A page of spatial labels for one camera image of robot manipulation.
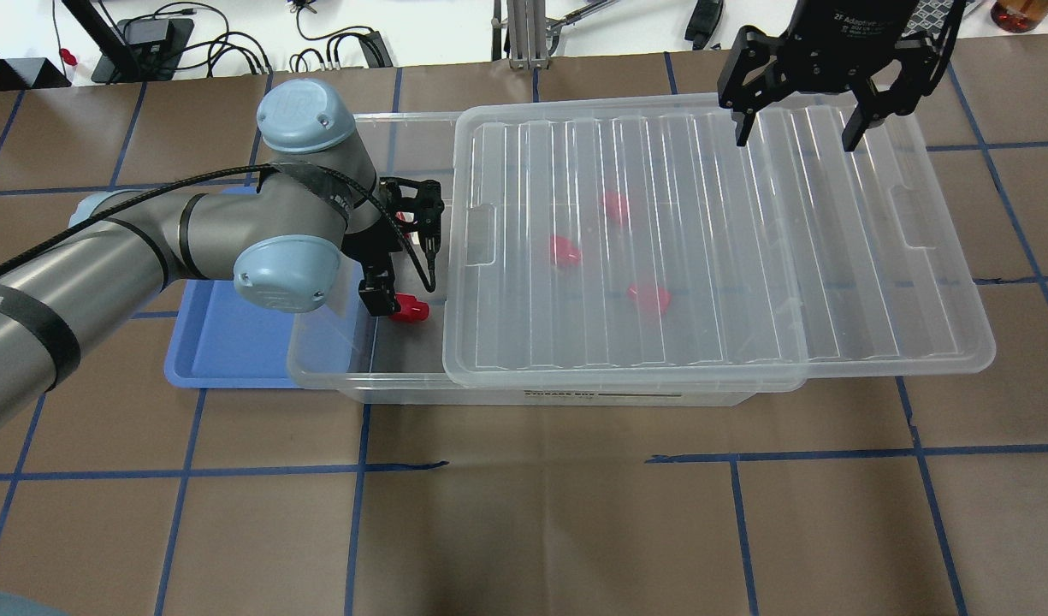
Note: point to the clear plastic box lid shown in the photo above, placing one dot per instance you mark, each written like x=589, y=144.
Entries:
x=883, y=282

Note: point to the orange bottle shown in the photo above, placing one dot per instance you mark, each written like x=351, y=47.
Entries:
x=1018, y=16

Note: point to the black monitor stand base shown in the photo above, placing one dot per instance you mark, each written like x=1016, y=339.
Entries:
x=156, y=44

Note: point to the black power adapter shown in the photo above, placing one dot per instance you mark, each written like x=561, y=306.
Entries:
x=702, y=23

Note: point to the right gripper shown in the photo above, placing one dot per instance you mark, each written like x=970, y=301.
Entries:
x=836, y=38

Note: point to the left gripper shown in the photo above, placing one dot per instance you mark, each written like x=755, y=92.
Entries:
x=371, y=254

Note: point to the blue plastic tray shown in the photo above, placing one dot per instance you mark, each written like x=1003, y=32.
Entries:
x=222, y=341

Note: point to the aluminium frame post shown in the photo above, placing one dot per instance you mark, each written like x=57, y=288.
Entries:
x=522, y=34

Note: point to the clear plastic storage box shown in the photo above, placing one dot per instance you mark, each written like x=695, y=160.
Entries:
x=506, y=326

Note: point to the red block under lid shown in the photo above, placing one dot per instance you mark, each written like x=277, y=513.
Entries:
x=616, y=208
x=563, y=252
x=649, y=299

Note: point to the red block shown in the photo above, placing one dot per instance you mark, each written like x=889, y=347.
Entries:
x=616, y=208
x=563, y=252
x=649, y=299
x=410, y=309

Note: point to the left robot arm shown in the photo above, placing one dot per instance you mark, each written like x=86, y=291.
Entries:
x=280, y=231

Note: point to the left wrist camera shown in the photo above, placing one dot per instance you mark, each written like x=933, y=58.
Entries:
x=418, y=206

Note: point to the brown paper table cover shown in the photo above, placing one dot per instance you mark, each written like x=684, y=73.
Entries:
x=121, y=494

